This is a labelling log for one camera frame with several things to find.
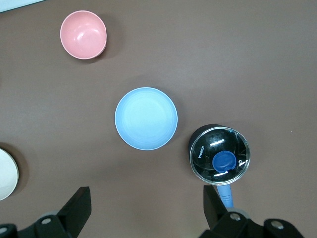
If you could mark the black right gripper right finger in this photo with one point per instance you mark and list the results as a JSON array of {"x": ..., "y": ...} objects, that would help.
[{"x": 215, "y": 215}]

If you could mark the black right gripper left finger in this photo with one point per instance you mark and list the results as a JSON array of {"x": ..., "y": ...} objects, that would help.
[{"x": 74, "y": 208}]

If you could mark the light blue bowl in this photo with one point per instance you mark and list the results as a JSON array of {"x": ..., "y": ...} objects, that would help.
[{"x": 146, "y": 118}]

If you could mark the glass lid with blue knob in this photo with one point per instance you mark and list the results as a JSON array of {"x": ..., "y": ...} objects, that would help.
[{"x": 210, "y": 148}]

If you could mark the beige bowl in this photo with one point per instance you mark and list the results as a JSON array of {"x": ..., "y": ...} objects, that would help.
[{"x": 5, "y": 173}]

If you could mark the white flat panel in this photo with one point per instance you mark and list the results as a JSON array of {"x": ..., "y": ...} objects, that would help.
[{"x": 12, "y": 4}]

